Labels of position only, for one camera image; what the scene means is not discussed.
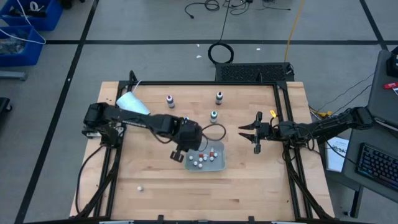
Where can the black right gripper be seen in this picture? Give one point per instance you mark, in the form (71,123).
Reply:
(265,132)

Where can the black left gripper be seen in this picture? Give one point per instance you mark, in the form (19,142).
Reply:
(189,137)

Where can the small orange food coloring bottle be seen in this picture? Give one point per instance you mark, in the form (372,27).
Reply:
(212,152)
(201,155)

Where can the tall purple-capped coloring bottle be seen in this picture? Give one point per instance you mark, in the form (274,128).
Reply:
(170,102)

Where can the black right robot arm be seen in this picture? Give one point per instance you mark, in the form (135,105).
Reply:
(326,126)

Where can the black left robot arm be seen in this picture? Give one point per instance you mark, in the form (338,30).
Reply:
(140,118)

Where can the tall green-capped coloring bottle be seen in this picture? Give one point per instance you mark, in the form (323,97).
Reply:
(214,117)

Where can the tall black-capped coloring bottle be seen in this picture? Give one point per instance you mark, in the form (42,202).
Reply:
(219,99)

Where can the grey plastic tray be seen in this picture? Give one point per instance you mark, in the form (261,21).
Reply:
(217,166)

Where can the black perforated computer case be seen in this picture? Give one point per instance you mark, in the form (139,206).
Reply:
(248,73)

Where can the white paper sheet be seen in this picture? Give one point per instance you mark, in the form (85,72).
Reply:
(335,158)

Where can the grey desk with keyboard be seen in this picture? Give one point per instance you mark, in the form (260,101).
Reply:
(354,146)

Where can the black backlit keyboard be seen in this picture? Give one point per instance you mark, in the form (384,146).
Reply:
(376,165)

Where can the red flat item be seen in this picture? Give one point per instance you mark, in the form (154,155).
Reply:
(390,86)

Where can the black desk device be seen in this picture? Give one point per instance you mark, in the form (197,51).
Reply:
(393,65)

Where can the blue plastic bin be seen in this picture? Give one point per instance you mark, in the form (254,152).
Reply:
(28,56)
(46,23)

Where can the black rounded object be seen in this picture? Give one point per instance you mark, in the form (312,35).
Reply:
(3,107)

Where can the grey metal bar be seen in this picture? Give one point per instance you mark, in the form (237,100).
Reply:
(12,75)

